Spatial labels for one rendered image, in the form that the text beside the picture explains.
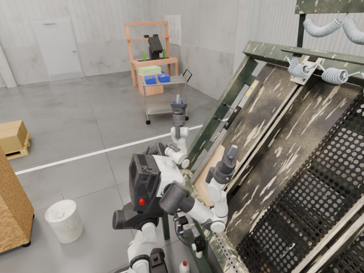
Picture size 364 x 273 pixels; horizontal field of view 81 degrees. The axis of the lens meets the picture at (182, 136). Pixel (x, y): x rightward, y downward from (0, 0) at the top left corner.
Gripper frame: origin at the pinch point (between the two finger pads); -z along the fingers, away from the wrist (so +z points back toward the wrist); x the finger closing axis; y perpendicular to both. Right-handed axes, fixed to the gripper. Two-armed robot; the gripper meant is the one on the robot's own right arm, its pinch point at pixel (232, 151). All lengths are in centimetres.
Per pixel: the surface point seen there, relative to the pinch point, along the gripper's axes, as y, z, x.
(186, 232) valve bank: -7, 93, 4
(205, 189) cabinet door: 0, 76, 32
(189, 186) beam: -12, 85, 38
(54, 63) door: -632, 357, 609
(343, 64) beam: 42, -29, 48
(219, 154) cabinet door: 3, 54, 52
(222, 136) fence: 2, 44, 61
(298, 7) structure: 32, -37, 140
